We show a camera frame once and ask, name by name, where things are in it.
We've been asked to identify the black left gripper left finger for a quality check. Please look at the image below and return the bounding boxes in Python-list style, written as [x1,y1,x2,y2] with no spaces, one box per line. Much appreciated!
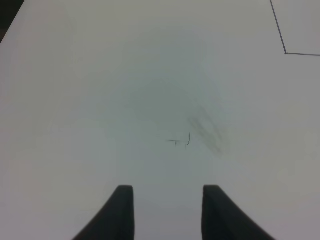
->
[74,185,135,240]

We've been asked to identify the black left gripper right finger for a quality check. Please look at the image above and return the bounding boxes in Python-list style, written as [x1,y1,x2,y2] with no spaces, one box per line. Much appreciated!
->
[201,185,273,240]

